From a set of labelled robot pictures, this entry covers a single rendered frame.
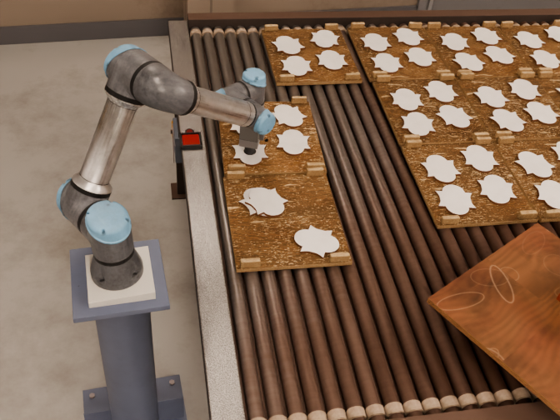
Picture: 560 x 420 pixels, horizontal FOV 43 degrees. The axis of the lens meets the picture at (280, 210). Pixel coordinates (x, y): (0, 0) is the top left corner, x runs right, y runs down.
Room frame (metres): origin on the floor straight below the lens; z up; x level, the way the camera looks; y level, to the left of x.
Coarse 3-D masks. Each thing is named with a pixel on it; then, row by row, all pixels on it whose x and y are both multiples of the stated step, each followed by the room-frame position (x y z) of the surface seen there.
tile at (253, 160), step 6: (258, 144) 1.93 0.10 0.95; (234, 150) 1.90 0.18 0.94; (240, 150) 1.89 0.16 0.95; (258, 150) 1.90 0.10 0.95; (240, 156) 1.86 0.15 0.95; (246, 156) 1.86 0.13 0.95; (252, 156) 1.87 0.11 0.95; (258, 156) 1.87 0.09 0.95; (264, 156) 1.87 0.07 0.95; (246, 162) 1.83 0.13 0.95; (252, 162) 1.83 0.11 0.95; (258, 162) 1.84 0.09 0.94
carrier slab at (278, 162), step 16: (304, 112) 2.17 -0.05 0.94; (224, 128) 2.02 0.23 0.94; (272, 128) 2.05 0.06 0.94; (288, 128) 2.06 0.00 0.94; (304, 128) 2.07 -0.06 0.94; (224, 144) 1.93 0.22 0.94; (272, 144) 1.96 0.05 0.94; (224, 160) 1.84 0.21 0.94; (272, 160) 1.87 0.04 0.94; (288, 160) 1.88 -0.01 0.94; (304, 160) 1.89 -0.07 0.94; (320, 160) 1.90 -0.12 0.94; (224, 176) 1.78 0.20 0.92
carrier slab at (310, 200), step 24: (240, 192) 1.69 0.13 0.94; (288, 192) 1.71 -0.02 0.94; (312, 192) 1.72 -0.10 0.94; (240, 216) 1.58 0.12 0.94; (288, 216) 1.60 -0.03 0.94; (312, 216) 1.61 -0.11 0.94; (336, 216) 1.63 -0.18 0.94; (240, 240) 1.48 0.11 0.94; (264, 240) 1.49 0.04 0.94; (288, 240) 1.50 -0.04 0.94; (264, 264) 1.39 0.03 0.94; (288, 264) 1.40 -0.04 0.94; (312, 264) 1.41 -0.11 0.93; (336, 264) 1.43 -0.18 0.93
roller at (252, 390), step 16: (192, 32) 2.69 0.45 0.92; (192, 48) 2.59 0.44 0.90; (208, 128) 2.03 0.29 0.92; (208, 144) 1.95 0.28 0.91; (224, 192) 1.70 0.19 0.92; (224, 208) 1.62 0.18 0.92; (224, 224) 1.55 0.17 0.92; (224, 240) 1.49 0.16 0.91; (224, 256) 1.43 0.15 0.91; (240, 272) 1.37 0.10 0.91; (240, 288) 1.30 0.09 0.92; (240, 304) 1.24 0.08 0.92; (240, 320) 1.19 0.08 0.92; (240, 336) 1.14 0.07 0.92; (240, 352) 1.09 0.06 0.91; (256, 368) 1.05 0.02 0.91; (256, 384) 0.99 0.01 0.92; (256, 400) 0.95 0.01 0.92; (256, 416) 0.90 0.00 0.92
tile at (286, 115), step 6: (276, 108) 2.16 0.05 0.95; (282, 108) 2.16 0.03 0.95; (288, 108) 2.17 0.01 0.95; (294, 108) 2.17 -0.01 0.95; (276, 114) 2.12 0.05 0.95; (282, 114) 2.13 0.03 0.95; (288, 114) 2.13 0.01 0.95; (294, 114) 2.13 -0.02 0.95; (300, 114) 2.14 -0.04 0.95; (282, 120) 2.09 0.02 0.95; (288, 120) 2.09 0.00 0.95; (294, 120) 2.10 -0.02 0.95; (300, 120) 2.10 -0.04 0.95; (288, 126) 2.06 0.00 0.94; (294, 126) 2.06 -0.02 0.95; (300, 126) 2.08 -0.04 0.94
